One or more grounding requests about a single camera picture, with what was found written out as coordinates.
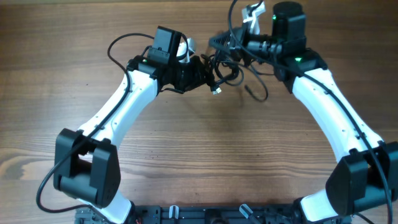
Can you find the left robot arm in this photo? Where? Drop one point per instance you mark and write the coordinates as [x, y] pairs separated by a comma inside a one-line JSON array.
[[86, 160]]

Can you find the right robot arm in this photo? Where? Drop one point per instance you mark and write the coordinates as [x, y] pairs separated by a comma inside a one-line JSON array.
[[365, 176]]

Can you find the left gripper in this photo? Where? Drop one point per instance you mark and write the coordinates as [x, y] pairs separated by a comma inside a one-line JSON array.
[[199, 77]]

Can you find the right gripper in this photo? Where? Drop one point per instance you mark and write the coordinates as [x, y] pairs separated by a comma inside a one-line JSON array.
[[237, 49]]

